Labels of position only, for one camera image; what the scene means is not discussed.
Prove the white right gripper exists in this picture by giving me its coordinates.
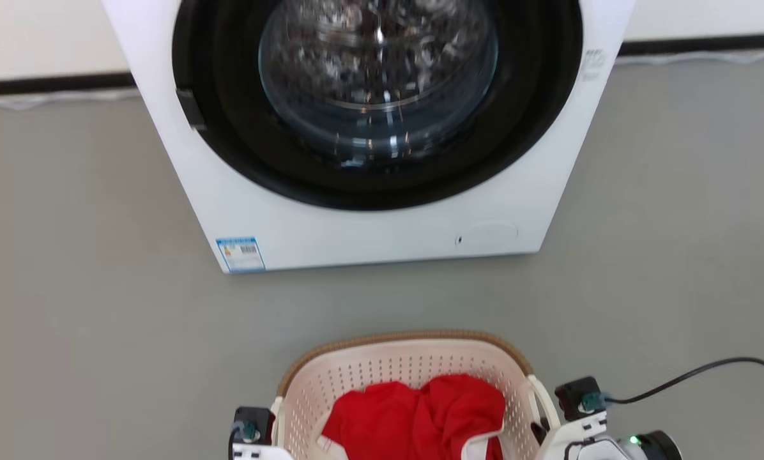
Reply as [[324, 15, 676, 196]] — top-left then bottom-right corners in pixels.
[[531, 411, 611, 460]]

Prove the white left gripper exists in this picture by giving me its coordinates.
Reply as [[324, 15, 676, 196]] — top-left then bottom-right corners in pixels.
[[231, 442, 294, 460]]

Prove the cream perforated laundry basket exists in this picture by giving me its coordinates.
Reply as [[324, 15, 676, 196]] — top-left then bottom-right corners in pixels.
[[272, 330, 563, 460]]

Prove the red garment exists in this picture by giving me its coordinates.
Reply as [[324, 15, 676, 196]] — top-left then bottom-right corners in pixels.
[[321, 374, 507, 460]]

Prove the blue energy label sticker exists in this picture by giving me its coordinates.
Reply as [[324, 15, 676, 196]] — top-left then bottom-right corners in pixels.
[[215, 237, 266, 274]]

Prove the round white filter cover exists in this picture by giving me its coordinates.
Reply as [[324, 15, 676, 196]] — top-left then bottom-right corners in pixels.
[[454, 220, 521, 250]]

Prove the white front-load washing machine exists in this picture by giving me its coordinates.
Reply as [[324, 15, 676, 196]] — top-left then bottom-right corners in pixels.
[[101, 0, 637, 275]]

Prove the round black washer door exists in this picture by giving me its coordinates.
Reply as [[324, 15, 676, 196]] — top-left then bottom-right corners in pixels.
[[172, 0, 584, 211]]

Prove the grey text label sticker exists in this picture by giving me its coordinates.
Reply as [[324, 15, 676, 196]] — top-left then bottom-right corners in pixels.
[[581, 49, 607, 82]]

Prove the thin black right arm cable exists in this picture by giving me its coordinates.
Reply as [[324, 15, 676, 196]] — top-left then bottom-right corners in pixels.
[[602, 356, 764, 406]]

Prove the black wall baseboard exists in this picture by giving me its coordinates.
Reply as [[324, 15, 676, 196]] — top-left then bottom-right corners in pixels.
[[0, 33, 764, 97]]

